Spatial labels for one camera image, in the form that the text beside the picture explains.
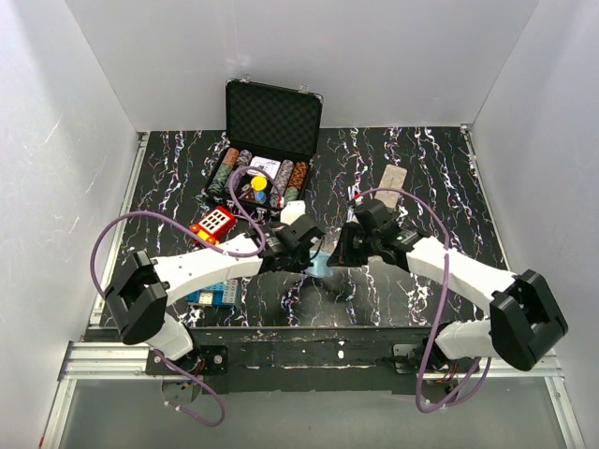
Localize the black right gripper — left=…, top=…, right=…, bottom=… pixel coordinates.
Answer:
left=327, top=222, right=380, bottom=267

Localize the light blue cloth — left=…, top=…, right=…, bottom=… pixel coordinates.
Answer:
left=305, top=250, right=333, bottom=279

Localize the grey glasses case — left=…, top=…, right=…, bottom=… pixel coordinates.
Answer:
left=374, top=165, right=407, bottom=210

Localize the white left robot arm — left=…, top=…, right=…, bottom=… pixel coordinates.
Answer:
left=104, top=214, right=325, bottom=374

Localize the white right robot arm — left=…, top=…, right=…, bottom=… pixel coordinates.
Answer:
left=327, top=199, right=568, bottom=372

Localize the blue grey brick block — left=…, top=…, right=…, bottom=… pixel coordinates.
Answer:
left=185, top=280, right=241, bottom=309

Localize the yellow dealer button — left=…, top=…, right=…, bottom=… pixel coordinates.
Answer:
left=250, top=176, right=268, bottom=192

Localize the red yellow toy bus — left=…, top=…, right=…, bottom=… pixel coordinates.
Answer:
left=189, top=206, right=237, bottom=244

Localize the white card deck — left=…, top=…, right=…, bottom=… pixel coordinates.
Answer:
left=250, top=156, right=281, bottom=172

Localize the black poker chip case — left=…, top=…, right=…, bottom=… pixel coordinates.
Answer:
left=203, top=79, right=324, bottom=220

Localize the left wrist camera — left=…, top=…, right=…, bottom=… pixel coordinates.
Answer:
left=280, top=200, right=306, bottom=225

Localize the aluminium front rail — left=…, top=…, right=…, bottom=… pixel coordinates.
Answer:
left=41, top=343, right=586, bottom=448

